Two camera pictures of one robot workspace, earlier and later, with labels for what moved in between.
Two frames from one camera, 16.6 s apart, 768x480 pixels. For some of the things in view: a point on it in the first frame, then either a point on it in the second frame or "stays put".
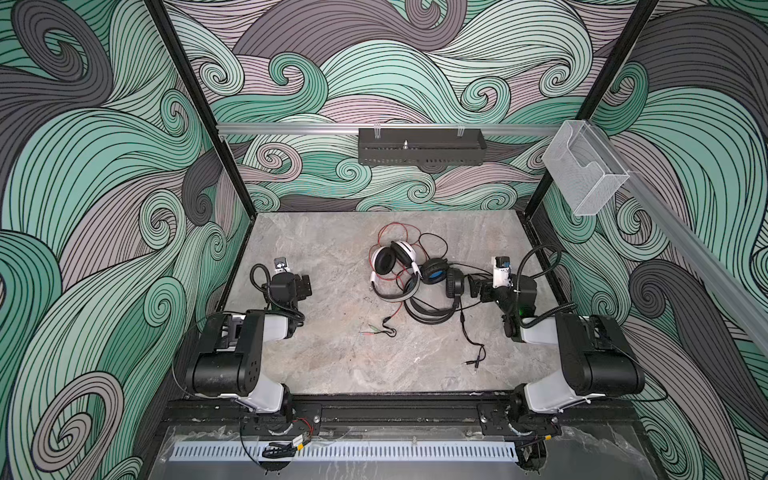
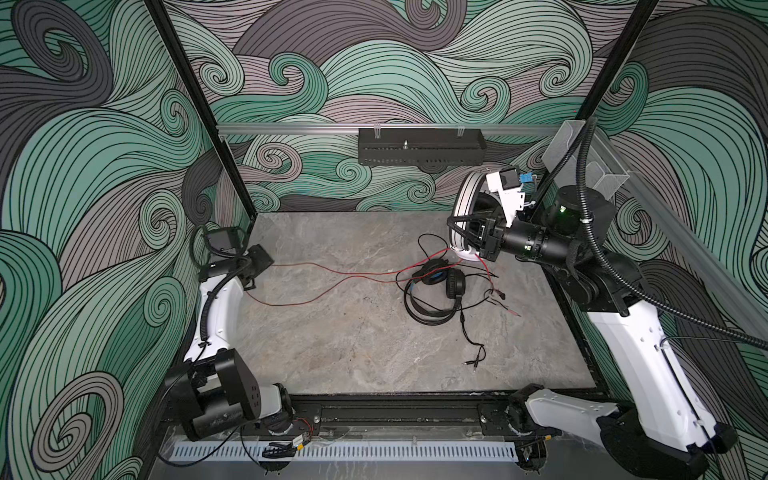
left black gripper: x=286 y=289 -> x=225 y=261
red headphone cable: x=400 y=226 -> x=361 y=280
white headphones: x=385 y=259 -> x=477 y=201
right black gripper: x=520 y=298 -> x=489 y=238
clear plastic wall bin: x=584 y=168 stays put
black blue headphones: x=435 y=271 stays put
